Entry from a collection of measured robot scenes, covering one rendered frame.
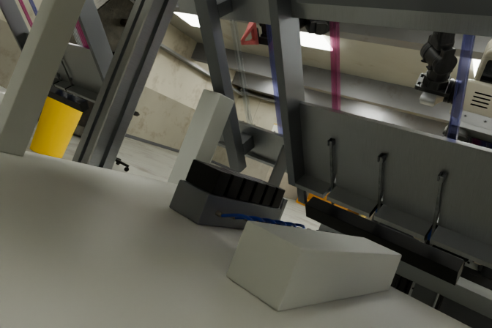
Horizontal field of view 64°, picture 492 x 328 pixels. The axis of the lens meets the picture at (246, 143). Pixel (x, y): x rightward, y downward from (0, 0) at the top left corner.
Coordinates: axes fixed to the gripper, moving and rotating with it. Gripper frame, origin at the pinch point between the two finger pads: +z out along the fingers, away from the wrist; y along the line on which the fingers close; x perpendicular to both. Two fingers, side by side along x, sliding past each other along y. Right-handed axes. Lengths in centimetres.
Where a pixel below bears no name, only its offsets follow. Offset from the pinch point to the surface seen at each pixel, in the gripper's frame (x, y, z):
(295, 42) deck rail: -9.7, 23.8, 15.4
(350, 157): 12.8, 36.2, 16.6
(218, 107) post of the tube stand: 7.3, 3.7, 20.8
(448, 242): 22, 58, 20
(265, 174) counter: 531, -405, -422
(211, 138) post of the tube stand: 13.8, 3.7, 24.9
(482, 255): 21, 63, 20
